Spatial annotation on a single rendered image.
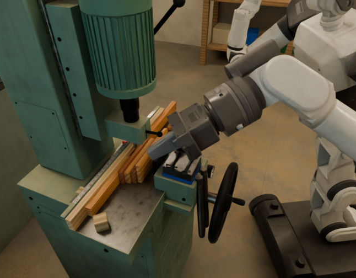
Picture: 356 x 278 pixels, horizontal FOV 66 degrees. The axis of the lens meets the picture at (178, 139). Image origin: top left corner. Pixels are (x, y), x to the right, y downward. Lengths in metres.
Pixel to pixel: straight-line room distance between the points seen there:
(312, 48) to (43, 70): 0.78
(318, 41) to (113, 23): 0.58
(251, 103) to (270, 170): 1.87
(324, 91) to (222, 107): 0.16
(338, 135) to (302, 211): 1.41
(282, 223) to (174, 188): 1.03
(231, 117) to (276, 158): 2.00
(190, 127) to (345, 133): 0.26
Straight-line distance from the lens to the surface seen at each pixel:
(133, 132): 0.90
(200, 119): 0.47
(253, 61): 0.51
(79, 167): 1.08
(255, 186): 2.18
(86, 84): 0.85
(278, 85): 0.47
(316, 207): 1.71
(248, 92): 0.47
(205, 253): 1.81
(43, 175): 1.21
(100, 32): 0.72
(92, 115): 0.91
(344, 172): 1.37
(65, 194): 1.11
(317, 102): 0.49
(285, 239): 1.73
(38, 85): 0.93
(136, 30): 0.71
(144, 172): 0.92
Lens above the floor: 1.60
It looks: 40 degrees down
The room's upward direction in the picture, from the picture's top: straight up
